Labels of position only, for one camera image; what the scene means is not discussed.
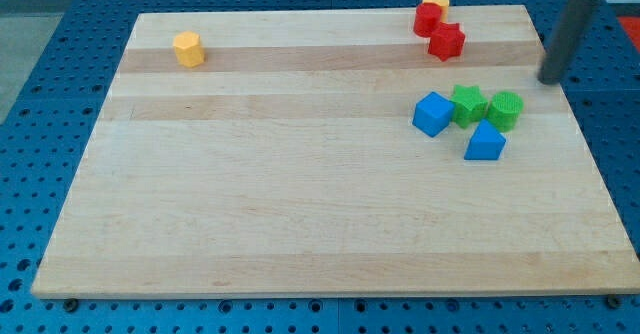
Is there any blue cube block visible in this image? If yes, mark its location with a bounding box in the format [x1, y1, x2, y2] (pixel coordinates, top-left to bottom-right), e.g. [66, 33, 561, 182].
[412, 92, 455, 137]

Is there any yellow hexagon block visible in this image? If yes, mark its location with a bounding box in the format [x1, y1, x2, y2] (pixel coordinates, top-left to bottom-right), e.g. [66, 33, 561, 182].
[173, 31, 206, 68]

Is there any wooden board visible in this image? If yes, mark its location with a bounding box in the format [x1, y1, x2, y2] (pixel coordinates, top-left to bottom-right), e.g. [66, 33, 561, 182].
[32, 5, 639, 299]

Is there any green star block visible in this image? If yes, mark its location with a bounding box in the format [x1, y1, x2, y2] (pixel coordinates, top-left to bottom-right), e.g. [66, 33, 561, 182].
[450, 84, 488, 128]

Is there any blue triangle block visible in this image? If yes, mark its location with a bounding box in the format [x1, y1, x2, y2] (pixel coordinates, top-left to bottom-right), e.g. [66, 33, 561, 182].
[464, 119, 507, 161]

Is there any red star block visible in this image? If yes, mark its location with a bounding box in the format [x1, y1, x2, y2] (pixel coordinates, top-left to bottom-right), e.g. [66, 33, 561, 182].
[428, 22, 466, 61]

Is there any red cylinder block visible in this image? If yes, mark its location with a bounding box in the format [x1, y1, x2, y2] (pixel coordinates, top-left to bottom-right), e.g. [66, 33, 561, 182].
[413, 3, 442, 38]

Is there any green cylinder block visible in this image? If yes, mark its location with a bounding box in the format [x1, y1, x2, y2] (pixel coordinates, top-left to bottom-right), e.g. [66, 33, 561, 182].
[486, 91, 524, 132]

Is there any yellow cylinder block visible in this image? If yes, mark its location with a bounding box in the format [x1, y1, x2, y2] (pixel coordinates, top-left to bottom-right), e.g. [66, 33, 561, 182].
[422, 0, 450, 22]

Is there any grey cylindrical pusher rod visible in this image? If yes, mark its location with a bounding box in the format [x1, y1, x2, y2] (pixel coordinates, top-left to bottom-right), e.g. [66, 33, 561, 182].
[537, 0, 601, 85]

